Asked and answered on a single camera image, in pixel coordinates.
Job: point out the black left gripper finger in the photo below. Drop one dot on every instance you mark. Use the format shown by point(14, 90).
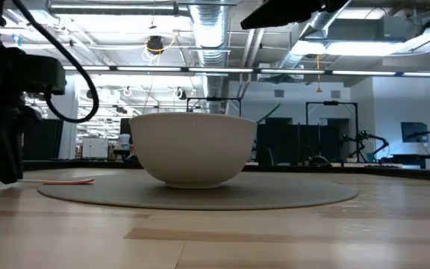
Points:
point(2, 164)

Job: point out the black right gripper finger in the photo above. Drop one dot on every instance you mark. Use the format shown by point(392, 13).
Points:
point(282, 13)

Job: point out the black and teal robot arm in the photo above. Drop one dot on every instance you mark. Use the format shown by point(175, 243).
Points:
point(364, 138)

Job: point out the dark standing panel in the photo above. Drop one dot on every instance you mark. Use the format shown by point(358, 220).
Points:
point(43, 140)

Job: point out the linear ceiling light strip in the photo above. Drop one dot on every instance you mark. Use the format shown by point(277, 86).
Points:
point(218, 70)

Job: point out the white cabinet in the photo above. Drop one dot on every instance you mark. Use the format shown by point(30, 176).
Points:
point(95, 148)

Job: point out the green slanted bar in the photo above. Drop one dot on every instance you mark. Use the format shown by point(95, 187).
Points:
point(269, 112)

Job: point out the white bucket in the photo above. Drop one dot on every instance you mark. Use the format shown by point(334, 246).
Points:
point(124, 142)

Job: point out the black curved chair back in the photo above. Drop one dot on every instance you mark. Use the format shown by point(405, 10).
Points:
point(319, 161)

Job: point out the white ribbed bowl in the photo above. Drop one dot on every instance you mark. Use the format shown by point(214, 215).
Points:
point(192, 149)

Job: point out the grey round placemat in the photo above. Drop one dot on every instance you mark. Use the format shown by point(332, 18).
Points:
point(274, 194)

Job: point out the black workstation desk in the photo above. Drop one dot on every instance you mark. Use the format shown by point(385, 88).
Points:
point(413, 158)

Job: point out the slanted silver air duct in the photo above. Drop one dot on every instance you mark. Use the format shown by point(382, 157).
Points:
point(297, 56)

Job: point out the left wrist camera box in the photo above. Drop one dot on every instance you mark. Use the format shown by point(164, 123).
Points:
point(45, 74)

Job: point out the silver spiral air duct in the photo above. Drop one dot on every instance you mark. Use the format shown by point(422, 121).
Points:
point(211, 45)

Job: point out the tall black station frame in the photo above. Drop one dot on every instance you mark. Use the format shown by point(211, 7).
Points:
point(330, 103)

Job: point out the small black station frame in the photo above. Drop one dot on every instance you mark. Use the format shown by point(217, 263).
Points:
point(215, 99)

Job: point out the black partition wall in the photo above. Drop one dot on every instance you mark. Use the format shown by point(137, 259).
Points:
point(293, 143)

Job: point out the wall-side computer monitor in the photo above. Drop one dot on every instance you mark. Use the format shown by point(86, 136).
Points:
point(413, 131)

